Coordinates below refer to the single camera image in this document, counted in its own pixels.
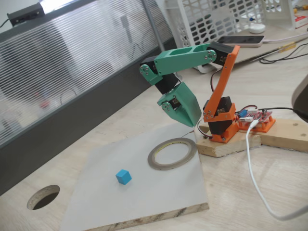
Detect blue cube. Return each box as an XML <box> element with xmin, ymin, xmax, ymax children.
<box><xmin>115</xmin><ymin>169</ymin><xmax>132</xmax><ymax>185</ymax></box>

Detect pale wooden base block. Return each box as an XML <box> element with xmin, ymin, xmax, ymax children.
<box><xmin>196</xmin><ymin>124</ymin><xmax>262</xmax><ymax>158</ymax></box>

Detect red controller circuit board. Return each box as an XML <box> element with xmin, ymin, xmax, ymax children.
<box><xmin>234</xmin><ymin>105</ymin><xmax>274</xmax><ymax>124</ymax></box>

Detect white laminated board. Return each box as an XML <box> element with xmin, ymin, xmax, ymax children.
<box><xmin>59</xmin><ymin>122</ymin><xmax>209</xmax><ymax>231</ymax></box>

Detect white perforated plastic basket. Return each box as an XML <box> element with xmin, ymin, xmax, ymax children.
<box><xmin>165</xmin><ymin>0</ymin><xmax>296</xmax><ymax>49</ymax></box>

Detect white smartphone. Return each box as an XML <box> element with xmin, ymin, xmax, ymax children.
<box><xmin>216</xmin><ymin>35</ymin><xmax>265</xmax><ymax>48</ymax></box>

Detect long wooden plank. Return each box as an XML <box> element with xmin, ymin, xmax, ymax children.
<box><xmin>259</xmin><ymin>117</ymin><xmax>308</xmax><ymax>153</ymax></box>

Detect white earbuds case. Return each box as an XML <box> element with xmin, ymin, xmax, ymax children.
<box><xmin>249</xmin><ymin>23</ymin><xmax>267</xmax><ymax>34</ymax></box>

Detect ribbed glass desk partition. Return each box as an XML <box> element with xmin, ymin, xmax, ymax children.
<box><xmin>0</xmin><ymin>0</ymin><xmax>178</xmax><ymax>196</ymax></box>

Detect grey rounded object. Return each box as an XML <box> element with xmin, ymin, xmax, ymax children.
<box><xmin>291</xmin><ymin>74</ymin><xmax>308</xmax><ymax>122</ymax></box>

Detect red and white book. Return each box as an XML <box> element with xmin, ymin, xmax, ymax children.
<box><xmin>295</xmin><ymin>14</ymin><xmax>308</xmax><ymax>29</ymax></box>

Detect black box device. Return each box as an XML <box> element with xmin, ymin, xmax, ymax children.
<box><xmin>6</xmin><ymin>2</ymin><xmax>44</xmax><ymax>26</ymax></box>

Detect red white black servo wires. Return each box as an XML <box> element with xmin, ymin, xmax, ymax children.
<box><xmin>196</xmin><ymin>69</ymin><xmax>223</xmax><ymax>140</ymax></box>

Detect grey ring of tape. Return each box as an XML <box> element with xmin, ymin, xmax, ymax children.
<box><xmin>147</xmin><ymin>137</ymin><xmax>197</xmax><ymax>171</ymax></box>

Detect white USB cable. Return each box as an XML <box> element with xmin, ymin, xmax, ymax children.
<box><xmin>245</xmin><ymin>119</ymin><xmax>308</xmax><ymax>221</ymax></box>

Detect orange circuit board mount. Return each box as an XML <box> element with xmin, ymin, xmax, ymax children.
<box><xmin>237</xmin><ymin>115</ymin><xmax>276</xmax><ymax>134</ymax></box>

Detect thin black cable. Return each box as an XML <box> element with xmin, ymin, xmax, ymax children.
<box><xmin>258</xmin><ymin>43</ymin><xmax>308</xmax><ymax>64</ymax></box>

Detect black power cable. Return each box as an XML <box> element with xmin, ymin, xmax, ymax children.
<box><xmin>258</xmin><ymin>106</ymin><xmax>308</xmax><ymax>119</ymax></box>

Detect pale pink charging cable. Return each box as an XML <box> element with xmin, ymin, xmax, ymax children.
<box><xmin>262</xmin><ymin>32</ymin><xmax>308</xmax><ymax>44</ymax></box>

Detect yellow handled screwdriver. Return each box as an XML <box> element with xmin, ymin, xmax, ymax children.
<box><xmin>278</xmin><ymin>42</ymin><xmax>297</xmax><ymax>52</ymax></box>

